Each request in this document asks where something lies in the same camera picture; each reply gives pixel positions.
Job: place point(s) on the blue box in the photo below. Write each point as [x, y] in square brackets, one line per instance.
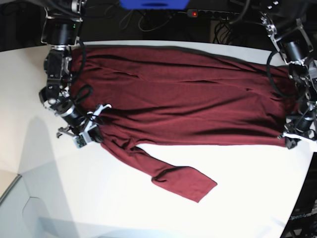
[154, 4]

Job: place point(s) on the black power strip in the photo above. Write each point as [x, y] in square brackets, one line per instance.
[211, 14]

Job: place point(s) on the dark red t-shirt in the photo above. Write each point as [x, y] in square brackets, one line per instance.
[172, 97]

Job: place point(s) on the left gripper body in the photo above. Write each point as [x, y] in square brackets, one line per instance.
[300, 127]

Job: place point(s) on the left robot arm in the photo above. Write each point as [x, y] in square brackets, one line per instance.
[283, 22]

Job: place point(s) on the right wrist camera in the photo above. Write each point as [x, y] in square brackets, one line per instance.
[79, 141]

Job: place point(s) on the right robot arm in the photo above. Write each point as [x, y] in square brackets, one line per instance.
[63, 66]

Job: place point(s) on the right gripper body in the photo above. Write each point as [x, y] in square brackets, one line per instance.
[79, 123]

